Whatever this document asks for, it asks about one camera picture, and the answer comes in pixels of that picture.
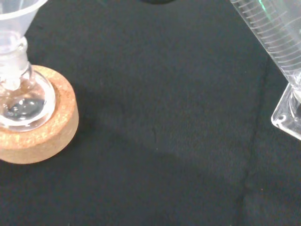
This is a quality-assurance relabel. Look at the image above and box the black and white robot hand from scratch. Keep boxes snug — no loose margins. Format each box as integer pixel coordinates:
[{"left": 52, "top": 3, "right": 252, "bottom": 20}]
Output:
[{"left": 140, "top": 0, "right": 177, "bottom": 5}]

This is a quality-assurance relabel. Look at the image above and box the black bench cloth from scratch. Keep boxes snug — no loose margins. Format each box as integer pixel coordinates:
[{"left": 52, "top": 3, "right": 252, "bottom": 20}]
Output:
[{"left": 0, "top": 0, "right": 301, "bottom": 226}]

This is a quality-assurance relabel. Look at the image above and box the clear plastic funnel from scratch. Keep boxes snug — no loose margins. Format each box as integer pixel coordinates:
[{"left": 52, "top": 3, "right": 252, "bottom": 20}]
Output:
[{"left": 0, "top": 0, "right": 48, "bottom": 91}]

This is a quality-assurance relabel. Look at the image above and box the round-bottom glass flask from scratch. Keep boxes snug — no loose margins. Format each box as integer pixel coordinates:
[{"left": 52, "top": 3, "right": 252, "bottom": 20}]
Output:
[{"left": 0, "top": 35, "right": 56, "bottom": 132}]

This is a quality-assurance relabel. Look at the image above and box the cork ring stand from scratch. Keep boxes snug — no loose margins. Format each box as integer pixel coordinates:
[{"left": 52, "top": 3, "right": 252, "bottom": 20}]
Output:
[{"left": 0, "top": 65, "right": 79, "bottom": 165}]

